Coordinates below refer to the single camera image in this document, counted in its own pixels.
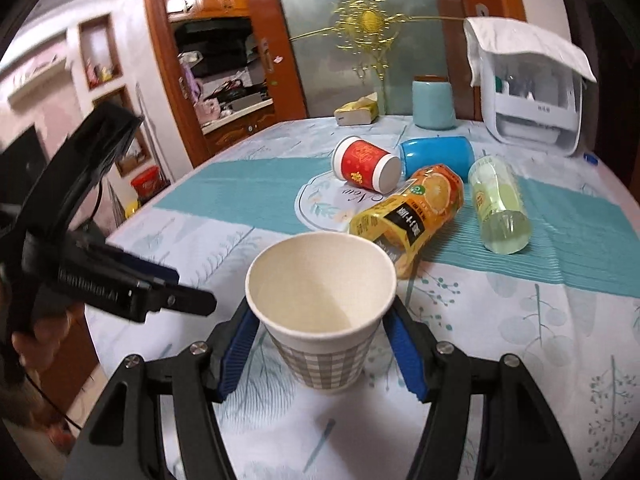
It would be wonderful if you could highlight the red container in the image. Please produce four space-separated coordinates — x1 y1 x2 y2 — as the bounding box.
131 167 164 197

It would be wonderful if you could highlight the white countertop appliance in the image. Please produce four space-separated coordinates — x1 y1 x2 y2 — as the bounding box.
479 47 588 158

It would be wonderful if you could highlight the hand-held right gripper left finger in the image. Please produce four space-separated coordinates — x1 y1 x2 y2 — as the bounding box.
63 296 261 480

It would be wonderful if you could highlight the person's left hand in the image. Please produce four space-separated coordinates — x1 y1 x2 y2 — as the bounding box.
11 305 87 378

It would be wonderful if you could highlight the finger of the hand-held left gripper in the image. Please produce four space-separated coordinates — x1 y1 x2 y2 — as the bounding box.
142 282 218 322

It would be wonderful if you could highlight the wooden cabinet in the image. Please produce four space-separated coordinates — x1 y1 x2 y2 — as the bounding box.
141 0 307 168

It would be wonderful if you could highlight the orange juice bottle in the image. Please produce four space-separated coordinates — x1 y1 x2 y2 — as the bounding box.
348 164 465 279

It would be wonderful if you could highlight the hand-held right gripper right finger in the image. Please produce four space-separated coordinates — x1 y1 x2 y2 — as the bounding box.
382 298 583 480

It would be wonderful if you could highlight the teal ceramic jar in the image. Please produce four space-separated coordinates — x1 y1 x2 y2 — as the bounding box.
412 75 458 131

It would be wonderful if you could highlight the yellow tissue pack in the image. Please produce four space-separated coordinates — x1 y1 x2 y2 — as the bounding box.
334 94 380 126

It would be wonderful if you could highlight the frosted glass door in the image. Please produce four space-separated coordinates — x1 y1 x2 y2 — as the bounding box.
270 0 453 120

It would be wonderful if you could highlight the black cable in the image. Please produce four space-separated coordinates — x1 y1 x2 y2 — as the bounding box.
20 370 83 431

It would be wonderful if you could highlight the pale green drink bottle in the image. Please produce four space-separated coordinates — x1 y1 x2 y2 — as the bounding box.
468 155 532 255

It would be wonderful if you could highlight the checkered white paper cup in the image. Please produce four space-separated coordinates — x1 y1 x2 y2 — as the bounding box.
245 232 398 394

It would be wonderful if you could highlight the white cloth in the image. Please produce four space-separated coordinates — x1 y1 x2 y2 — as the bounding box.
463 16 598 88

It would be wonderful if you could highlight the red paper cup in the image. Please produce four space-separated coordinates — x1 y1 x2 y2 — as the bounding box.
331 136 402 192

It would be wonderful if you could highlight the blue plastic cup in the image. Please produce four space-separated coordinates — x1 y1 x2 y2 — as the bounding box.
398 136 475 181

